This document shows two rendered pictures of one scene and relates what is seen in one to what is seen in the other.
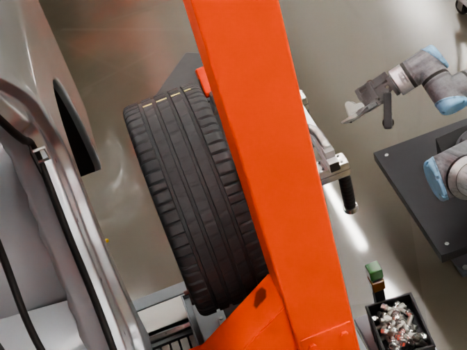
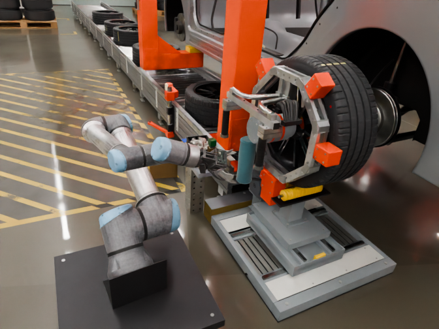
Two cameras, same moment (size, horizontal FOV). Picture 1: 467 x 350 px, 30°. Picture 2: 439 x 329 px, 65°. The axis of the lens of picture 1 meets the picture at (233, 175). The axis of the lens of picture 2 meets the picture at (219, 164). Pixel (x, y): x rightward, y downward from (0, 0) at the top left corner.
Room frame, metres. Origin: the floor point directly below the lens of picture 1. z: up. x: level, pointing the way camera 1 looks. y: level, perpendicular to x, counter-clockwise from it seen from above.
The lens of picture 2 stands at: (3.29, -0.95, 1.51)
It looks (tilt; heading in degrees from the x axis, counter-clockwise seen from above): 30 degrees down; 157
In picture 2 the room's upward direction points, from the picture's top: 4 degrees clockwise
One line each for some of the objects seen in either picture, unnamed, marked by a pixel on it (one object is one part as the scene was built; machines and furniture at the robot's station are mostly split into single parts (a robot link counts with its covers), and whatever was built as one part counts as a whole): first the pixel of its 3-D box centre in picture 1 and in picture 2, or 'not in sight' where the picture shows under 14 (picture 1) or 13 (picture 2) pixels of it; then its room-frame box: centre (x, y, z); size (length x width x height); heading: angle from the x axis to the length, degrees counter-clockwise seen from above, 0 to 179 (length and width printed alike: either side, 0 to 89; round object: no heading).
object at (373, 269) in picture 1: (374, 271); (211, 141); (1.65, -0.30, 0.64); 0.04 x 0.04 x 0.04; 5
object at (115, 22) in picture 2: not in sight; (122, 28); (-3.79, -0.10, 0.39); 0.66 x 0.66 x 0.24
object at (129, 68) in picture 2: not in sight; (158, 70); (-1.51, 0.08, 0.20); 1.00 x 0.86 x 0.39; 5
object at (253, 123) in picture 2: not in sight; (271, 127); (1.96, -0.12, 0.85); 0.21 x 0.14 x 0.14; 95
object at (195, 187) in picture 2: not in sight; (195, 183); (1.42, -0.32, 0.21); 0.10 x 0.10 x 0.42; 5
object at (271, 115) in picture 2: not in sight; (279, 100); (2.07, -0.16, 1.03); 0.19 x 0.18 x 0.11; 95
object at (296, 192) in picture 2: not in sight; (301, 190); (2.07, 0.06, 0.51); 0.29 x 0.06 x 0.06; 95
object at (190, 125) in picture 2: not in sight; (173, 111); (0.25, -0.16, 0.28); 2.47 x 0.09 x 0.22; 5
